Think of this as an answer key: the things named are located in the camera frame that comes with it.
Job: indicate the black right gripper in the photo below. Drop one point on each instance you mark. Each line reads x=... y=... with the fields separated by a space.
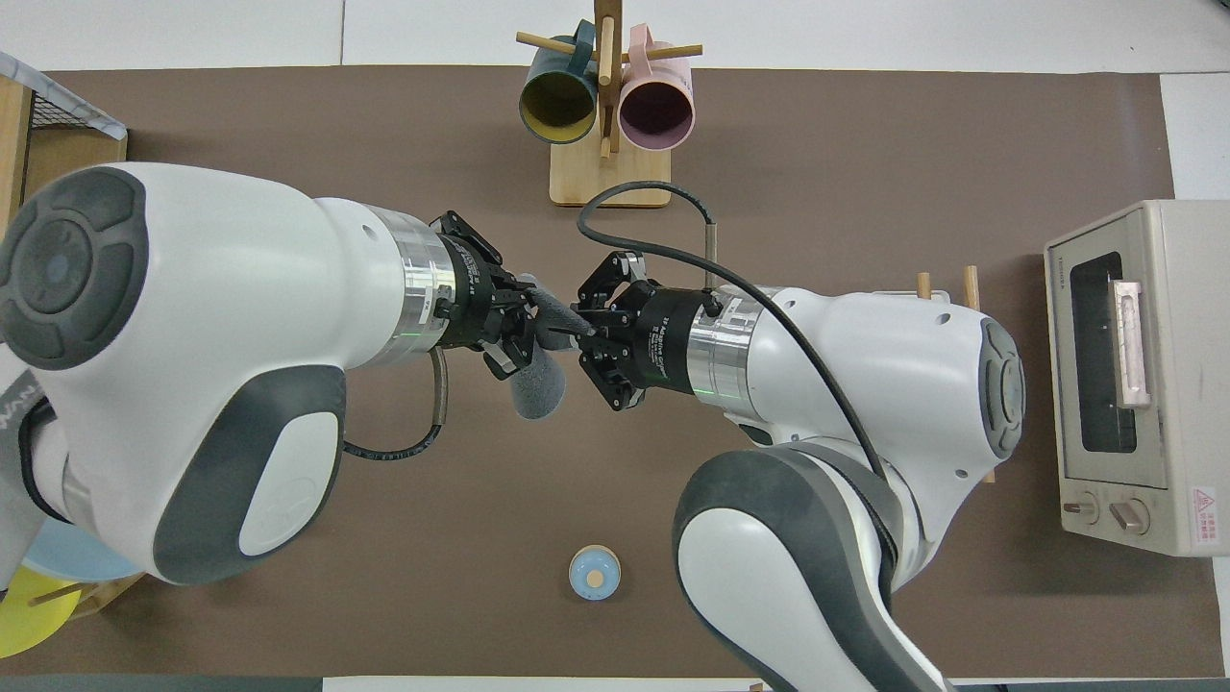
x=668 y=341

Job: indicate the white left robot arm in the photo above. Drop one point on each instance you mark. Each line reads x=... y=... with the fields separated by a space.
x=192 y=336

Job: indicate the pink mug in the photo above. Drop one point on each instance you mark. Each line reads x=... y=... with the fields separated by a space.
x=655 y=111

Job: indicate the dark teal mug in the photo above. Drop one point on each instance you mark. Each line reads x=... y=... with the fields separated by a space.
x=557 y=101

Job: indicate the wooden plate rack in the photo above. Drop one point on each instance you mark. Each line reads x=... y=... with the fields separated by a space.
x=96 y=596

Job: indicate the yellow plate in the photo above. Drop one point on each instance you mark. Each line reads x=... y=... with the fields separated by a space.
x=34 y=625

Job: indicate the wooden mug tree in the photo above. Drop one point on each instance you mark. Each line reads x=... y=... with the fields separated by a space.
x=610 y=178

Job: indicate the cream toaster oven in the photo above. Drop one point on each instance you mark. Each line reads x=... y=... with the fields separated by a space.
x=1153 y=384

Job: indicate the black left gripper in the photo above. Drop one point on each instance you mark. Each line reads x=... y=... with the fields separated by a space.
x=471 y=293

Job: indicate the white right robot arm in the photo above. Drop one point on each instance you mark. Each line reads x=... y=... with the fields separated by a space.
x=865 y=432

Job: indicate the light blue plate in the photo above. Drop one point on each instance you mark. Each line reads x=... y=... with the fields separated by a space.
x=67 y=557

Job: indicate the brown table mat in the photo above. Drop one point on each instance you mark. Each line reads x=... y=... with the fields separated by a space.
x=432 y=538

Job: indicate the rectangular fabric towel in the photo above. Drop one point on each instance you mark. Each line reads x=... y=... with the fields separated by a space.
x=543 y=380

